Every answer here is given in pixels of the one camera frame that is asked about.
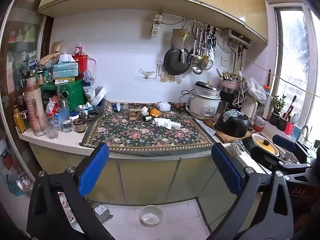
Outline wire skimmer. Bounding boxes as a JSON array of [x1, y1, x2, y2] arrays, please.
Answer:
[[201, 27, 213, 70]]

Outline clear glass bottle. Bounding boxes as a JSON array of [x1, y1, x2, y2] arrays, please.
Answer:
[[58, 99, 73, 133]]

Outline white round container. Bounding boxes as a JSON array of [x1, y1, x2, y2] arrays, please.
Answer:
[[91, 85, 108, 107]]

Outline black cup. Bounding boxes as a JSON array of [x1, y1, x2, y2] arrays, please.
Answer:
[[276, 116, 289, 132]]

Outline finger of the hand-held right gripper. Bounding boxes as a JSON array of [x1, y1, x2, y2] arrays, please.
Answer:
[[272, 134, 312, 164], [250, 146, 310, 177]]

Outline red cup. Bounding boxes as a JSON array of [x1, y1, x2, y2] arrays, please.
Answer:
[[284, 121, 295, 135]]

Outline black pot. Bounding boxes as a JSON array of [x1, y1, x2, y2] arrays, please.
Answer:
[[215, 109, 250, 138]]

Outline white rice cooker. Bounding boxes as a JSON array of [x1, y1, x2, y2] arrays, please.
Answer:
[[186, 81, 222, 120]]

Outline grey knitted cloth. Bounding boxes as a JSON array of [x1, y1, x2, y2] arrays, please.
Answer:
[[222, 109, 244, 123]]

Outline small glass jar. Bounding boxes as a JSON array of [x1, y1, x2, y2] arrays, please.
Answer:
[[73, 119, 86, 133]]

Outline pink basin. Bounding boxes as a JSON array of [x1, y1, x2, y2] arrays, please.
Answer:
[[216, 76, 242, 94]]

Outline crumpled white paper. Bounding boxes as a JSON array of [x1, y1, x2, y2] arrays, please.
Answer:
[[153, 117, 173, 128]]

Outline red bowl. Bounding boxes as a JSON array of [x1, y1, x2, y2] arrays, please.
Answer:
[[253, 116, 266, 132]]

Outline red tin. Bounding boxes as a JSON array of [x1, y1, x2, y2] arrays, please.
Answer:
[[72, 54, 88, 74]]

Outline white paper sheet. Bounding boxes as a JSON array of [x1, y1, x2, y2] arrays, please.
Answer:
[[194, 118, 217, 138]]

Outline yellow oil bottle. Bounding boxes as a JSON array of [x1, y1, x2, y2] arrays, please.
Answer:
[[13, 105, 27, 134]]

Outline floral tablecloth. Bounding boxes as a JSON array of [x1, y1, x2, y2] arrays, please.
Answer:
[[79, 101, 217, 153]]

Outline clear drinking glass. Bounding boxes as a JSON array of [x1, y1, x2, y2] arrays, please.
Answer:
[[46, 115, 59, 140]]

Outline yellow lidded pan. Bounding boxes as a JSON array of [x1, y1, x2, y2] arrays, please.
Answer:
[[251, 132, 280, 157]]

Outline potted plant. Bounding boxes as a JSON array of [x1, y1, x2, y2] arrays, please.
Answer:
[[269, 94, 287, 127]]

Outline kitchen scissors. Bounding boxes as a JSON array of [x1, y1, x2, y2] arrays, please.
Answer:
[[209, 27, 218, 58]]

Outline black wok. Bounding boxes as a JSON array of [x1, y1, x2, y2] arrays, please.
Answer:
[[164, 47, 191, 76]]

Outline white power strip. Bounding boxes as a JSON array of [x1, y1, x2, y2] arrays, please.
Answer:
[[150, 14, 163, 38]]

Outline grey rag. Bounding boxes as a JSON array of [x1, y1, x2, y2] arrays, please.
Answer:
[[229, 140, 246, 155]]

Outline glass gravy boat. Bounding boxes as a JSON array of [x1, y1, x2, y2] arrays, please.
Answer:
[[139, 69, 156, 80]]

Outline steel faucet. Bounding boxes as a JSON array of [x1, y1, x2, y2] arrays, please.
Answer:
[[295, 125, 310, 143]]

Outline steel strainer ladle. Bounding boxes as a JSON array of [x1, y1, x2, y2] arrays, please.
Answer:
[[189, 25, 202, 67]]

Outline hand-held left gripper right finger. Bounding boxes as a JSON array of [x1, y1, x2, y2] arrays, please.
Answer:
[[207, 144, 300, 240]]

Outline white bowl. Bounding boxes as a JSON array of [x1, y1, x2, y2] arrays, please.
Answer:
[[139, 205, 163, 228]]

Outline pink thermos flask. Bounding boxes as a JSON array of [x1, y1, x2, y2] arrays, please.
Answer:
[[24, 77, 47, 137]]

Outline brown cardboard piece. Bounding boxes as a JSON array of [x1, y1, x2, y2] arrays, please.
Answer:
[[127, 108, 142, 121]]

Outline white red plastic bag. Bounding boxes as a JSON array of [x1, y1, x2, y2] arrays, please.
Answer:
[[58, 192, 75, 224]]

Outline white water heater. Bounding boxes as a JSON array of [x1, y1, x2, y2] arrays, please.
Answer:
[[220, 27, 252, 46]]

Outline white foam fruit net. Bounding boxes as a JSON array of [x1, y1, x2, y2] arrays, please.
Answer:
[[157, 101, 172, 112]]

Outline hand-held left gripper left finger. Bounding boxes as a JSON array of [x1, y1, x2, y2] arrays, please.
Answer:
[[26, 143, 115, 240]]

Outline green metal box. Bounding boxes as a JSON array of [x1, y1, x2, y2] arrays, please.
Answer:
[[40, 79, 87, 113]]

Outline white jug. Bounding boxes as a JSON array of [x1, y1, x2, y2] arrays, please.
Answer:
[[241, 96, 258, 128]]

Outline wooden cutting board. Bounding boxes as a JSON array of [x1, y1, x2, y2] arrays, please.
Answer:
[[202, 119, 254, 144]]

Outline metal hanging rail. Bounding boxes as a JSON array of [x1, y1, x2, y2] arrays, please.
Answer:
[[160, 12, 223, 32]]

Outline small white carton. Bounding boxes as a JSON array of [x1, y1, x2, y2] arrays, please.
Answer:
[[91, 202, 113, 224]]

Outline window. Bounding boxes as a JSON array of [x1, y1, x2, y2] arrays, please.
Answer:
[[274, 4, 320, 140]]

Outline teal tissue box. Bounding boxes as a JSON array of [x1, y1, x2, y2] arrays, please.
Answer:
[[51, 61, 80, 79]]

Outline light blue cup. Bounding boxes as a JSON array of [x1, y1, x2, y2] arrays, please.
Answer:
[[291, 125, 303, 142]]

